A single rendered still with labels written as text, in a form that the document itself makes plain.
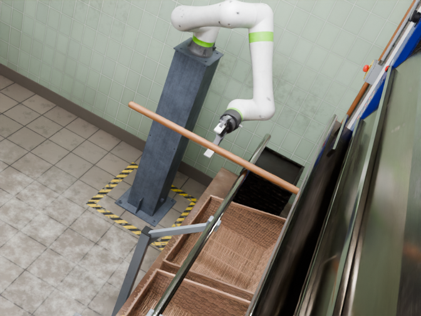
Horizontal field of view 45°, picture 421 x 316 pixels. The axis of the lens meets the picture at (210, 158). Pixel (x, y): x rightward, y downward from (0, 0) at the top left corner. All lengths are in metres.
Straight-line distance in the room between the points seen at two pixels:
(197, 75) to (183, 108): 0.23
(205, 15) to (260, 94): 0.45
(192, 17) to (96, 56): 1.42
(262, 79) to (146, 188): 1.29
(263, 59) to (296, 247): 1.08
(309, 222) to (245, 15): 1.05
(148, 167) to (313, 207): 1.68
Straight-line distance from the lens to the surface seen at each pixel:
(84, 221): 3.31
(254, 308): 1.31
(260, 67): 2.38
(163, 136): 3.06
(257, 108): 2.38
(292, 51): 3.20
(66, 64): 4.00
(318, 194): 1.81
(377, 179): 1.36
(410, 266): 0.86
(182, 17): 2.60
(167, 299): 1.57
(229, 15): 2.30
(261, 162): 2.72
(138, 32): 3.57
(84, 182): 3.56
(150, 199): 3.36
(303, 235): 1.62
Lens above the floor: 2.41
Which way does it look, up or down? 36 degrees down
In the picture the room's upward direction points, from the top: 23 degrees clockwise
